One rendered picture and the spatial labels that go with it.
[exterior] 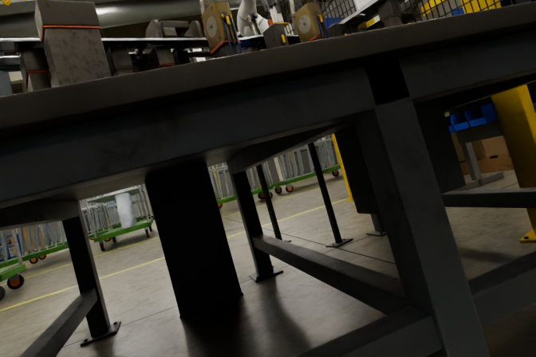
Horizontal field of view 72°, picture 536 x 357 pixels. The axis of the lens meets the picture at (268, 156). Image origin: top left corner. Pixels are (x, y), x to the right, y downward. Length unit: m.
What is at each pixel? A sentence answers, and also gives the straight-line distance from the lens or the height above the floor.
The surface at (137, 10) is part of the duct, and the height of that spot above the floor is 6.76.
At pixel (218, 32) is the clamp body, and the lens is 1.14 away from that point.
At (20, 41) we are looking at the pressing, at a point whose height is 1.00.
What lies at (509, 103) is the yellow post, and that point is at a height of 0.54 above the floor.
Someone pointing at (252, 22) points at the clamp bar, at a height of 1.18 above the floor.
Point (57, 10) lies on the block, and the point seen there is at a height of 1.00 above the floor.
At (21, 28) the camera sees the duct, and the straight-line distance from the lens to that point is 13.77.
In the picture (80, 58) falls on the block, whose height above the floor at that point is 0.89.
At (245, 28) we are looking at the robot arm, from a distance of 2.12.
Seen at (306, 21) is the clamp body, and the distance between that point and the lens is 1.35.
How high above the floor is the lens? 0.52
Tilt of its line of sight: 3 degrees up
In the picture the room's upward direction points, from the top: 16 degrees counter-clockwise
